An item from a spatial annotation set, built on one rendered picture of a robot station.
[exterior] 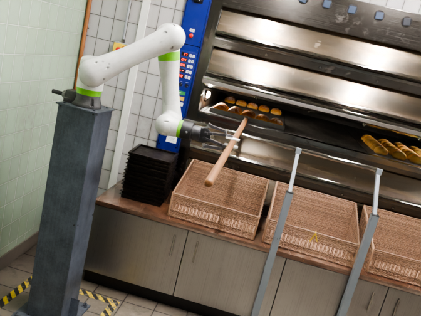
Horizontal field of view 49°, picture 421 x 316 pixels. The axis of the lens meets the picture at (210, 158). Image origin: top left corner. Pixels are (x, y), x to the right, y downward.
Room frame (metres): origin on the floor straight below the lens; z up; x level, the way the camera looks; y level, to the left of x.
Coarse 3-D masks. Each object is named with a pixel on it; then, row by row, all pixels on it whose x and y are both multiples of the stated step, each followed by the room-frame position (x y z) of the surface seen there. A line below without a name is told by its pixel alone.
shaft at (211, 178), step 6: (246, 120) 3.04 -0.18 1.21; (240, 126) 2.73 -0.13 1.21; (240, 132) 2.54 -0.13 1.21; (228, 144) 2.12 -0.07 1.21; (234, 144) 2.20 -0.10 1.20; (228, 150) 1.98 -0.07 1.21; (222, 156) 1.84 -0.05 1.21; (228, 156) 1.94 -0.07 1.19; (216, 162) 1.73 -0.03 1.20; (222, 162) 1.75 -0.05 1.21; (216, 168) 1.63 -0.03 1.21; (210, 174) 1.53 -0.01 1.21; (216, 174) 1.56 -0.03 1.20; (210, 180) 1.47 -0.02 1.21; (210, 186) 1.47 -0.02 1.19
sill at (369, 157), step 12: (216, 120) 3.12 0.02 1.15; (228, 120) 3.12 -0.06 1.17; (264, 132) 3.09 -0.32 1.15; (276, 132) 3.08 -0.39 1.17; (312, 144) 3.06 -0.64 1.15; (324, 144) 3.05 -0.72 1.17; (360, 156) 3.02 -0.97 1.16; (372, 156) 3.02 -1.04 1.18; (408, 168) 2.99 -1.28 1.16; (420, 168) 2.99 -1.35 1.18
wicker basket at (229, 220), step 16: (192, 160) 3.09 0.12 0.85; (192, 176) 3.08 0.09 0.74; (224, 176) 3.06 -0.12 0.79; (256, 176) 3.05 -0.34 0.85; (176, 192) 2.75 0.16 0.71; (192, 192) 3.05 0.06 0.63; (208, 192) 3.04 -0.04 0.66; (224, 192) 3.03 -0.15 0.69; (240, 192) 3.02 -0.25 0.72; (256, 192) 3.02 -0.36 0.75; (176, 208) 2.65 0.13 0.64; (192, 208) 2.63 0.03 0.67; (208, 208) 2.93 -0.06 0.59; (224, 208) 2.61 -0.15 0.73; (240, 208) 3.00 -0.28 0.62; (256, 208) 2.99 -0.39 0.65; (208, 224) 2.62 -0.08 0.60; (224, 224) 2.60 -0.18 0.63; (240, 224) 2.76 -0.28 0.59; (256, 224) 2.58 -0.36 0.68
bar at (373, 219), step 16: (208, 128) 2.75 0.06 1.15; (224, 128) 2.75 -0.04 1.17; (272, 144) 2.71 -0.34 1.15; (288, 144) 2.71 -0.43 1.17; (336, 160) 2.67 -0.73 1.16; (288, 192) 2.47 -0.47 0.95; (288, 208) 2.47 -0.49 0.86; (368, 224) 2.43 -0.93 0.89; (272, 240) 2.51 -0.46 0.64; (368, 240) 2.42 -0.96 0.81; (272, 256) 2.47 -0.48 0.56; (352, 272) 2.44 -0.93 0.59; (352, 288) 2.42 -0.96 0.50; (256, 304) 2.47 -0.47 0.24
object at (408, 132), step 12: (204, 84) 3.10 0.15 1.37; (216, 84) 2.98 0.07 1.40; (252, 96) 3.06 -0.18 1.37; (264, 96) 2.95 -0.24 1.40; (300, 108) 3.07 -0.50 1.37; (312, 108) 2.92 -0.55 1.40; (324, 108) 2.91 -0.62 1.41; (348, 120) 3.04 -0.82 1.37; (360, 120) 2.89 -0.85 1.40; (372, 120) 2.88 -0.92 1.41; (396, 132) 3.01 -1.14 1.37; (408, 132) 2.86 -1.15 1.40; (420, 132) 2.85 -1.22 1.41
